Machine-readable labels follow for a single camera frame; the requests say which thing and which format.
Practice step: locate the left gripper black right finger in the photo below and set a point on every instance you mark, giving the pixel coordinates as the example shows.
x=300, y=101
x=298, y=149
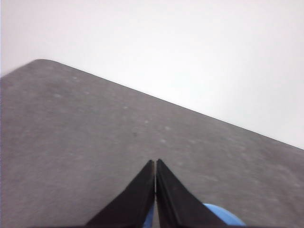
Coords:
x=175, y=204

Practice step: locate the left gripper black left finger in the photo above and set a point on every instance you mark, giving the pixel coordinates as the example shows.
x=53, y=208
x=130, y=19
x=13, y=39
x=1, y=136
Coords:
x=133, y=204

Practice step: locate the blue bowl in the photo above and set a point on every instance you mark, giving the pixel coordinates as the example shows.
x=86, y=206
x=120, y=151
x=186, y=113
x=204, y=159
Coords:
x=225, y=216

